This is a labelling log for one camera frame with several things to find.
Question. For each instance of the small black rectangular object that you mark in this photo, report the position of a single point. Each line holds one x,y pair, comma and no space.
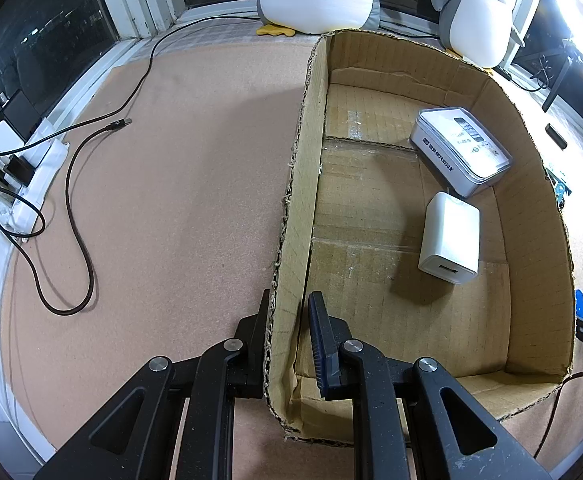
555,136

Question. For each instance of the cardboard box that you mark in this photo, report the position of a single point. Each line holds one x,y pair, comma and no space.
371,310

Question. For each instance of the small black plug adapter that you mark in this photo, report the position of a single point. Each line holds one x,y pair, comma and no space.
19,169

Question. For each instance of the small penguin plush toy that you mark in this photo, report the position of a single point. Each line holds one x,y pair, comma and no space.
476,20

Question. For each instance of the white power strip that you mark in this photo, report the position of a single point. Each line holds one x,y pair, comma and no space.
41,175

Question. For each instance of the white charger adapter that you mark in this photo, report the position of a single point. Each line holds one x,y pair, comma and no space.
449,235

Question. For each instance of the black tripod stand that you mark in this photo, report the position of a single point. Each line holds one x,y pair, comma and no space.
559,80

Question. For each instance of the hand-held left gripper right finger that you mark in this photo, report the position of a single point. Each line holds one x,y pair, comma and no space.
321,342

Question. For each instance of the pink cork mat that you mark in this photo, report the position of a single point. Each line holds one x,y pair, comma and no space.
196,185

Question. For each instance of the clear plastic case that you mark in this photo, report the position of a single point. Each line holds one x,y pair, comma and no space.
461,146

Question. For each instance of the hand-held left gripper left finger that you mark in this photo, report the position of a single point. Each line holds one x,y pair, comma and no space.
250,352

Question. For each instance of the white plug adapter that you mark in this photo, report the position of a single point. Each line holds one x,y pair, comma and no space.
1,139

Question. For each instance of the teal small gadget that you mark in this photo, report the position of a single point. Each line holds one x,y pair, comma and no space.
560,187

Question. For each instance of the large black power adapter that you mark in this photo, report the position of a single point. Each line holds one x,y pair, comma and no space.
21,112

